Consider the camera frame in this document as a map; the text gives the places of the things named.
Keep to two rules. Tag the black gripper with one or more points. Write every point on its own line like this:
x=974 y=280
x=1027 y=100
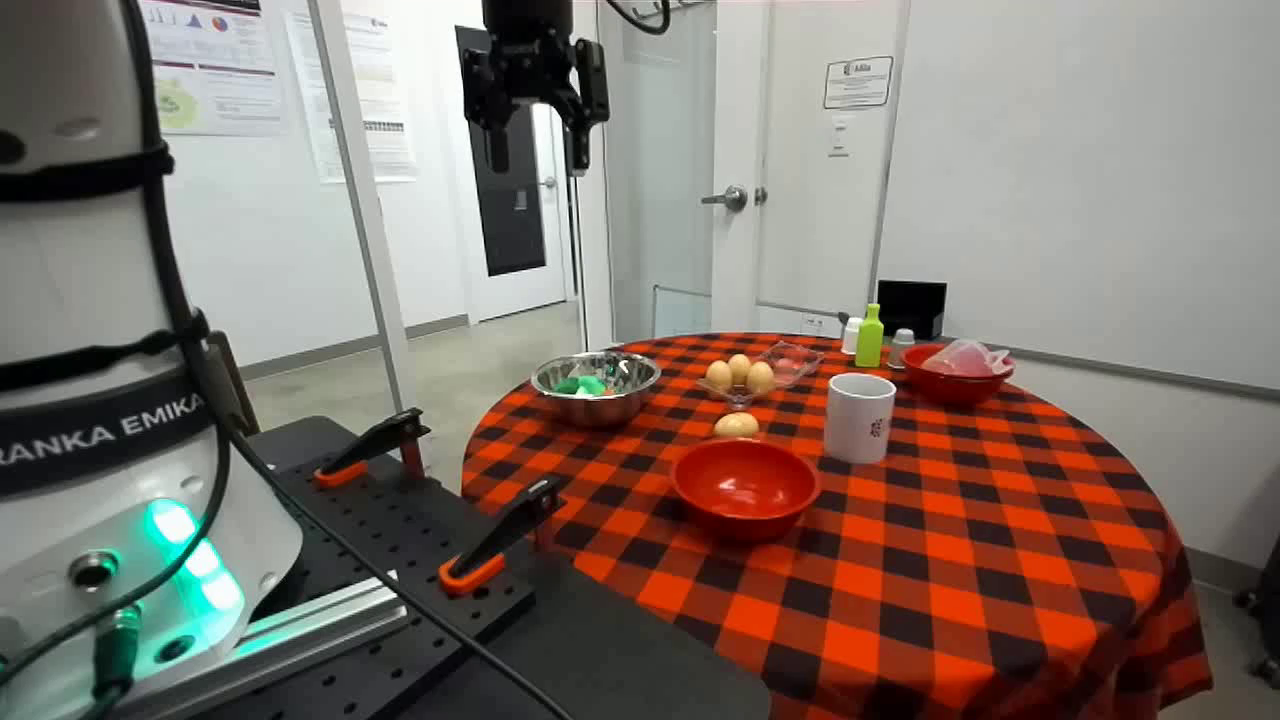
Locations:
x=528 y=71

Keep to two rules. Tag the green toy vegetable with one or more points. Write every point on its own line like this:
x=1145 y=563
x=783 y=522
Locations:
x=582 y=387

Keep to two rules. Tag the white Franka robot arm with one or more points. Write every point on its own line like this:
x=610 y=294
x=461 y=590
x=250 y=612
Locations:
x=93 y=267

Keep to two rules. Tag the silver metal bowl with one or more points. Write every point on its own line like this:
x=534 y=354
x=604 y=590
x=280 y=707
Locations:
x=598 y=403

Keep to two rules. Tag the yellow round toy food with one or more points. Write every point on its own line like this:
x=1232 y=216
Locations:
x=718 y=377
x=741 y=367
x=737 y=426
x=762 y=377

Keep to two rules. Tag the empty red bowl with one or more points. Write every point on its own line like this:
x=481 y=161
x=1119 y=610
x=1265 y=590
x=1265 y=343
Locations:
x=747 y=486

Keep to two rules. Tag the red bowl with pink item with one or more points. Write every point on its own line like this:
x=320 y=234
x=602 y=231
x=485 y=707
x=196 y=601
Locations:
x=955 y=390

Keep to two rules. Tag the thin metal stand pole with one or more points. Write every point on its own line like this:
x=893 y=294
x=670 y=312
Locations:
x=582 y=267

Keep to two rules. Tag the white metal pole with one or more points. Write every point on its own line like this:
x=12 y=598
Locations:
x=365 y=212

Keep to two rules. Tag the white door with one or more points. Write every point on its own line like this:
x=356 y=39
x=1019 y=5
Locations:
x=814 y=224

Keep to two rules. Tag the white door sign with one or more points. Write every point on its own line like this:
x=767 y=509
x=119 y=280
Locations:
x=856 y=81

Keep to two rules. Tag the black orange spring clamp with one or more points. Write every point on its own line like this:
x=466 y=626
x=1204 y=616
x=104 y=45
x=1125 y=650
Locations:
x=383 y=443
x=503 y=540

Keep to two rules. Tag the small white bottle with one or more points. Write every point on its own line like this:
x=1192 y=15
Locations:
x=848 y=336

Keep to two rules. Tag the green squeeze bottle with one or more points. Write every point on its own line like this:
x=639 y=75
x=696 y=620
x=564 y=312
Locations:
x=870 y=343

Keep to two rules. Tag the black box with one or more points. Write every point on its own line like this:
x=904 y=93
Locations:
x=913 y=304

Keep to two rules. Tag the black perforated mounting board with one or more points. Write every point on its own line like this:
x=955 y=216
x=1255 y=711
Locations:
x=403 y=533

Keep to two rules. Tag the white mug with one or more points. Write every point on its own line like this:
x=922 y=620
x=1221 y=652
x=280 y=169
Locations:
x=856 y=426

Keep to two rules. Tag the pink crumpled item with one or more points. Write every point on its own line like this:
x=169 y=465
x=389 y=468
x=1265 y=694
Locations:
x=962 y=358

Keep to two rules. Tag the orange black plaid tablecloth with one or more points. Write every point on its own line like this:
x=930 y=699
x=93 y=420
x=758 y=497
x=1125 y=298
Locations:
x=933 y=573

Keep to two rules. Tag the black wall panel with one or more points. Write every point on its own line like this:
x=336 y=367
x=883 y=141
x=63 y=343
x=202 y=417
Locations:
x=512 y=212

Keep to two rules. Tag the white paper wall poster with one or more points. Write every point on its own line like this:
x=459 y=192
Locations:
x=383 y=93

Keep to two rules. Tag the wall poster with green graphic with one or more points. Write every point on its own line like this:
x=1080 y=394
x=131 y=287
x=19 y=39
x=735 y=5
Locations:
x=214 y=66

